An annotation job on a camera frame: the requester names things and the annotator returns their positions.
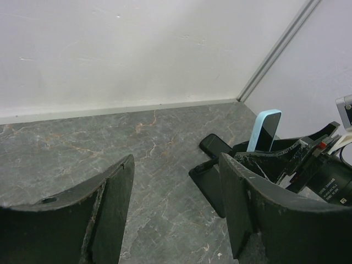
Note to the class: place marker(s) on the black folding phone stand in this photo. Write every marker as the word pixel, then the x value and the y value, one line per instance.
pixel 206 177

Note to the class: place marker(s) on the blue case smartphone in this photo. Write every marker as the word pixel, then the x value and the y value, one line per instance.
pixel 264 130

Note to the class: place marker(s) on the aluminium frame profile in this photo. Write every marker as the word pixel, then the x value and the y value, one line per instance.
pixel 292 29

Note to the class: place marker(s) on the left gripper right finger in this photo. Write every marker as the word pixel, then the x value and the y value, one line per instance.
pixel 292 228

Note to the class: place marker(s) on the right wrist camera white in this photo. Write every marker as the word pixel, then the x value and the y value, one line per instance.
pixel 344 109

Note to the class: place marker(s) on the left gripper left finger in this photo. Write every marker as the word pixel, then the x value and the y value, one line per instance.
pixel 83 224

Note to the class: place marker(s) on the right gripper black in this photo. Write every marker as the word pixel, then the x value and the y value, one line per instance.
pixel 327 175

